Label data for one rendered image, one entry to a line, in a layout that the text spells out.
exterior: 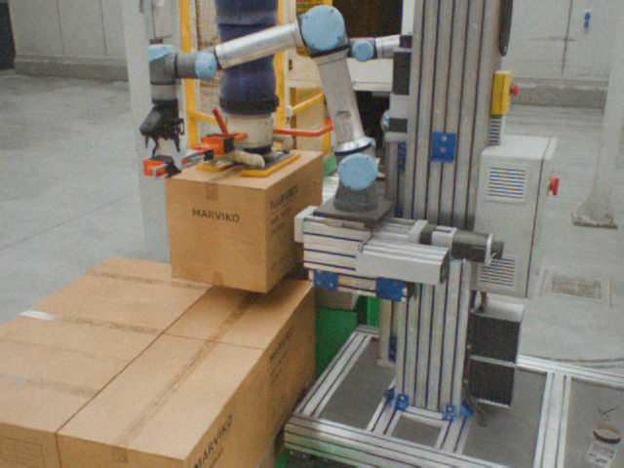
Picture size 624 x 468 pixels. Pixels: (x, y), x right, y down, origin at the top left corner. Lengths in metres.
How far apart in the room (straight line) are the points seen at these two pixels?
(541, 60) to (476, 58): 9.24
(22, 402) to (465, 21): 1.76
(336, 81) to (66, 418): 1.25
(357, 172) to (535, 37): 9.51
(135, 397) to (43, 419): 0.26
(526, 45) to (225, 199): 9.36
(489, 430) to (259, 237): 1.09
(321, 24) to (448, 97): 0.51
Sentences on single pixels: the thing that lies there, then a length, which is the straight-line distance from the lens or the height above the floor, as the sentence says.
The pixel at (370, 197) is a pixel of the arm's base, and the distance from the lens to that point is 2.15.
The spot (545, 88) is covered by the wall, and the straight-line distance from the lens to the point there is 11.27.
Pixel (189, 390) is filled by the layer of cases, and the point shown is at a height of 0.54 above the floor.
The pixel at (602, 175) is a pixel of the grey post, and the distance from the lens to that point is 5.55.
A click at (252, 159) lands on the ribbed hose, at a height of 1.14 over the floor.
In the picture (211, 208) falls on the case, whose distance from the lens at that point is 2.40.
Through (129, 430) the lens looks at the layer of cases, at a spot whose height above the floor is 0.54.
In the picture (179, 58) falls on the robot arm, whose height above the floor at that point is 1.52.
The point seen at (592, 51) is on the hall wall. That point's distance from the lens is 11.34.
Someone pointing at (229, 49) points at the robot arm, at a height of 1.54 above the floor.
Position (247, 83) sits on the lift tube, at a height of 1.40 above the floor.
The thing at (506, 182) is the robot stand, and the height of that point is 1.15.
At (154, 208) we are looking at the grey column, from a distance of 3.96.
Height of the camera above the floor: 1.70
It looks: 20 degrees down
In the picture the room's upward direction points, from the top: straight up
